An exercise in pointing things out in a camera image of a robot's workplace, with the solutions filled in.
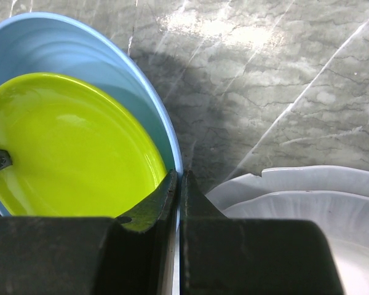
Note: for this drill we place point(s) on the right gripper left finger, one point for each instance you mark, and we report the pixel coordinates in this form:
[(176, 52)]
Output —
[(130, 254)]

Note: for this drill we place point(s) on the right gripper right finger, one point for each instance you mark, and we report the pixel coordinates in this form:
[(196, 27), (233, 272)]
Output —
[(219, 255)]

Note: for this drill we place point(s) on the lime green plate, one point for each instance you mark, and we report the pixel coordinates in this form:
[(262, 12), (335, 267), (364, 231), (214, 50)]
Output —
[(75, 151)]

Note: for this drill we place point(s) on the blue plastic plate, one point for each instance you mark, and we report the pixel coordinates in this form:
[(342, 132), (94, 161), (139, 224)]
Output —
[(41, 42)]

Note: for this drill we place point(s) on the white ribbed deep plate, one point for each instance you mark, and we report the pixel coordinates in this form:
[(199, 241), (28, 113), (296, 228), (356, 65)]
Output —
[(343, 218)]

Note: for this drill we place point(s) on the white bottom plate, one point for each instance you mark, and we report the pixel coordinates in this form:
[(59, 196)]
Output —
[(309, 178)]

